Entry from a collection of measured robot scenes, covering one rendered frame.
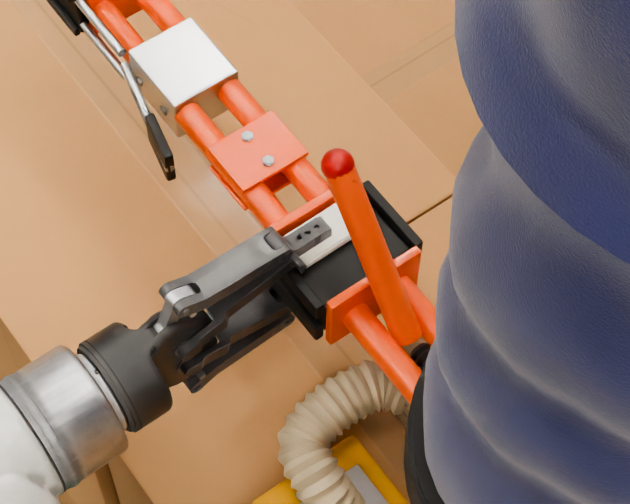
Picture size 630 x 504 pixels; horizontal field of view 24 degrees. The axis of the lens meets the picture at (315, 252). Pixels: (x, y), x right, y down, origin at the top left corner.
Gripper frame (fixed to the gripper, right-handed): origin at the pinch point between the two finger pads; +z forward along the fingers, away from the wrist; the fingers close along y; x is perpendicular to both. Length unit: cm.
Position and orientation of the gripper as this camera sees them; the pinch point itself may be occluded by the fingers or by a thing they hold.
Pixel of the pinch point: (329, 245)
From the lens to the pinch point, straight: 109.6
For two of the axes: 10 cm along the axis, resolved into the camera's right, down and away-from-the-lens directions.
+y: 0.0, 5.1, 8.6
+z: 8.0, -5.1, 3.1
